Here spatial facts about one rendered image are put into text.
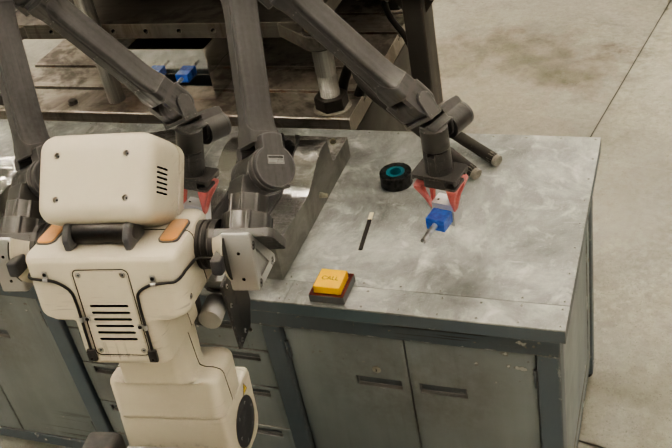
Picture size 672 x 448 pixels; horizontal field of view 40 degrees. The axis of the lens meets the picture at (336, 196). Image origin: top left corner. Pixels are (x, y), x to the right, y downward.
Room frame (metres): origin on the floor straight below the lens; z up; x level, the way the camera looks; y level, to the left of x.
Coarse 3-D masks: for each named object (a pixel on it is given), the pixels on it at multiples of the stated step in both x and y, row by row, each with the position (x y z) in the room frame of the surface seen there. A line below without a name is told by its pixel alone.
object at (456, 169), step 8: (424, 152) 1.56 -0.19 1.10; (448, 152) 1.55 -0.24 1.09; (424, 160) 1.56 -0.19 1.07; (432, 160) 1.54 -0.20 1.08; (440, 160) 1.54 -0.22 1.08; (448, 160) 1.55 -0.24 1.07; (416, 168) 1.59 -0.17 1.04; (424, 168) 1.58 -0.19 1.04; (432, 168) 1.55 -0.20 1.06; (440, 168) 1.54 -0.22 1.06; (448, 168) 1.54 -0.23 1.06; (456, 168) 1.56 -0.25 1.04; (464, 168) 1.55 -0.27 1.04; (416, 176) 1.56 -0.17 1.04; (424, 176) 1.55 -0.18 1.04; (432, 176) 1.55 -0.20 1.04; (440, 176) 1.54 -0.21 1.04; (448, 176) 1.54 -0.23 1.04; (456, 176) 1.53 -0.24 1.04; (456, 184) 1.52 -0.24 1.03
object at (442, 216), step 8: (440, 200) 1.58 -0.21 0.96; (448, 200) 1.57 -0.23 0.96; (432, 208) 1.58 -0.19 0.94; (440, 208) 1.57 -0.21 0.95; (448, 208) 1.55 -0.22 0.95; (432, 216) 1.55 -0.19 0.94; (440, 216) 1.54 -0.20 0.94; (448, 216) 1.54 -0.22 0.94; (456, 216) 1.56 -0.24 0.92; (432, 224) 1.53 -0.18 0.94; (440, 224) 1.52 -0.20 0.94; (448, 224) 1.53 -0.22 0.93; (456, 224) 1.55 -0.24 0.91; (432, 232) 1.51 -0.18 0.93; (424, 240) 1.49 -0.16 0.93
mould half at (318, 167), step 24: (312, 144) 1.95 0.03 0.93; (336, 144) 2.04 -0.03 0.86; (312, 168) 1.87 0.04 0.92; (336, 168) 1.98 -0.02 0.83; (216, 192) 1.90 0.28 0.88; (288, 192) 1.83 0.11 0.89; (312, 192) 1.83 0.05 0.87; (288, 216) 1.73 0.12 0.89; (312, 216) 1.80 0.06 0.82; (288, 240) 1.68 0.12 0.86; (288, 264) 1.65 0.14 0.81
